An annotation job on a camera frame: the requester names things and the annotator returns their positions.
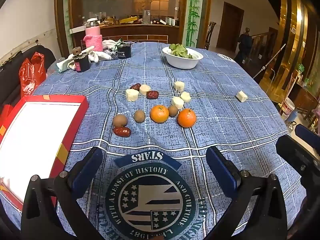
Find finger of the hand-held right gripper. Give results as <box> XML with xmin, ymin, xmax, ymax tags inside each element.
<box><xmin>276</xmin><ymin>135</ymin><xmax>320</xmax><ymax>200</ymax></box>
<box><xmin>295</xmin><ymin>124</ymin><xmax>320</xmax><ymax>153</ymax></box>

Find white gloves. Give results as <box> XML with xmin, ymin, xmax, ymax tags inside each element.
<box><xmin>86</xmin><ymin>45</ymin><xmax>113</xmax><ymax>62</ymax></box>

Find black leather sofa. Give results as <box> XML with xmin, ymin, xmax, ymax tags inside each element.
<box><xmin>0</xmin><ymin>45</ymin><xmax>57</xmax><ymax>110</ymax></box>

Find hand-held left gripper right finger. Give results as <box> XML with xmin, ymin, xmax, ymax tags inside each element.
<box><xmin>202</xmin><ymin>146</ymin><xmax>288</xmax><ymax>240</ymax></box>

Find brown wooden door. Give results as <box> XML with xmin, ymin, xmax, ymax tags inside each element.
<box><xmin>216</xmin><ymin>1</ymin><xmax>245</xmax><ymax>53</ymax></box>

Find black jar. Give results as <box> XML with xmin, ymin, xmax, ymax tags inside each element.
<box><xmin>117</xmin><ymin>44</ymin><xmax>132</xmax><ymax>60</ymax></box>

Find glass pitcher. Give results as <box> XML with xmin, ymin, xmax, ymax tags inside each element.
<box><xmin>142</xmin><ymin>9</ymin><xmax>152</xmax><ymax>25</ymax></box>

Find orange mandarin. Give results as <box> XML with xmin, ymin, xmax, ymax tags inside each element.
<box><xmin>150</xmin><ymin>104</ymin><xmax>170</xmax><ymax>124</ymax></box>
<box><xmin>177</xmin><ymin>108</ymin><xmax>197</xmax><ymax>128</ymax></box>

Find red box with white inside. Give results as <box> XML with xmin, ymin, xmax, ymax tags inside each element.
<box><xmin>0</xmin><ymin>95</ymin><xmax>89</xmax><ymax>205</ymax></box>

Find pink bottle with knit sleeve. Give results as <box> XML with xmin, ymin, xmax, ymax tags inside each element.
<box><xmin>83</xmin><ymin>17</ymin><xmax>103</xmax><ymax>53</ymax></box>

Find metal pole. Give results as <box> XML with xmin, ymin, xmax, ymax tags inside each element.
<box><xmin>252</xmin><ymin>44</ymin><xmax>287</xmax><ymax>79</ymax></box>

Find red folded gift box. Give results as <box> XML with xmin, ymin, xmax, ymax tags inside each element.
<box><xmin>0</xmin><ymin>104</ymin><xmax>14</xmax><ymax>133</ymax></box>

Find green leafy vegetables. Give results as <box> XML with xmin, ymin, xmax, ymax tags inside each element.
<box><xmin>169</xmin><ymin>43</ymin><xmax>193</xmax><ymax>59</ymax></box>

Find wooden counter cabinet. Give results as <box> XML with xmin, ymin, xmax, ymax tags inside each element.
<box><xmin>71</xmin><ymin>24</ymin><xmax>180</xmax><ymax>53</ymax></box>

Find white cloth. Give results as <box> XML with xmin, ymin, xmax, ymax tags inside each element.
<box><xmin>102</xmin><ymin>39</ymin><xmax>123</xmax><ymax>52</ymax></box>

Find red plastic bag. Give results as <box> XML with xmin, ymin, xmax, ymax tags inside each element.
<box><xmin>19</xmin><ymin>52</ymin><xmax>47</xmax><ymax>98</ymax></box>

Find dark wooden chair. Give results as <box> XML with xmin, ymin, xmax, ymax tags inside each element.
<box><xmin>204</xmin><ymin>21</ymin><xmax>217</xmax><ymax>50</ymax></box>

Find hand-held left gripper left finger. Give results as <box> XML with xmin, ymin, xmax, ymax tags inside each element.
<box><xmin>21</xmin><ymin>146</ymin><xmax>105</xmax><ymax>240</ymax></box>

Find white bowl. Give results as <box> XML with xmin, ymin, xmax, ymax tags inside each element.
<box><xmin>162</xmin><ymin>46</ymin><xmax>204</xmax><ymax>69</ymax></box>

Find dark jar with pink label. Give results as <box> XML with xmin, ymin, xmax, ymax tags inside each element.
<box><xmin>72</xmin><ymin>47</ymin><xmax>91</xmax><ymax>73</ymax></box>

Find white bucket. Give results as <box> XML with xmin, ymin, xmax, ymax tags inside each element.
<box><xmin>281</xmin><ymin>97</ymin><xmax>297</xmax><ymax>117</ymax></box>

